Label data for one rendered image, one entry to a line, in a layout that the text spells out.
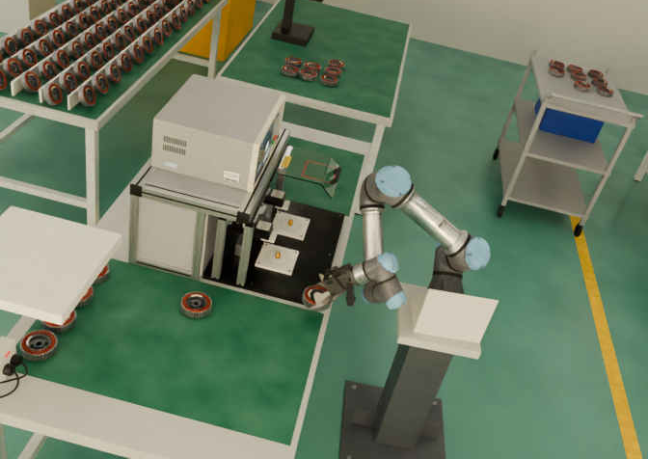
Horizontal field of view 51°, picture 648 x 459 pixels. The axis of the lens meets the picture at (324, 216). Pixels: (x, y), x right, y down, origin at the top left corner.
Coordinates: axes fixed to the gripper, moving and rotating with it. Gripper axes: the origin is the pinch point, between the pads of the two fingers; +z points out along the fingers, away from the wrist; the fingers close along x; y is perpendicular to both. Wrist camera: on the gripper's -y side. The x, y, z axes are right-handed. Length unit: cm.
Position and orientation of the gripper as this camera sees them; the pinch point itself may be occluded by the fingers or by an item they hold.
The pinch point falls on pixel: (314, 297)
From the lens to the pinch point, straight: 254.3
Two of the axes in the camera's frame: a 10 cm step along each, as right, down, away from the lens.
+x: -1.7, 5.5, -8.2
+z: -8.3, 3.8, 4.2
